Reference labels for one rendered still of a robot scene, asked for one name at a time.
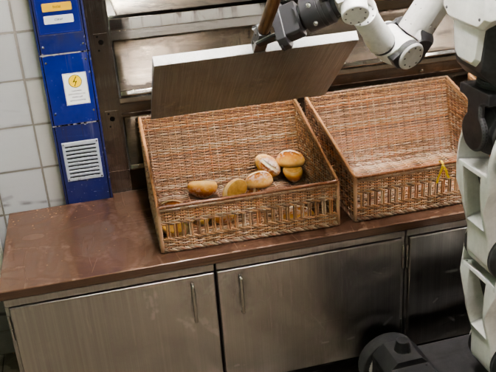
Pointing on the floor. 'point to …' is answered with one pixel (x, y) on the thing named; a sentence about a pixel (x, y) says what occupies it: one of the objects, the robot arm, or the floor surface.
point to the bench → (224, 291)
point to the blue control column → (68, 113)
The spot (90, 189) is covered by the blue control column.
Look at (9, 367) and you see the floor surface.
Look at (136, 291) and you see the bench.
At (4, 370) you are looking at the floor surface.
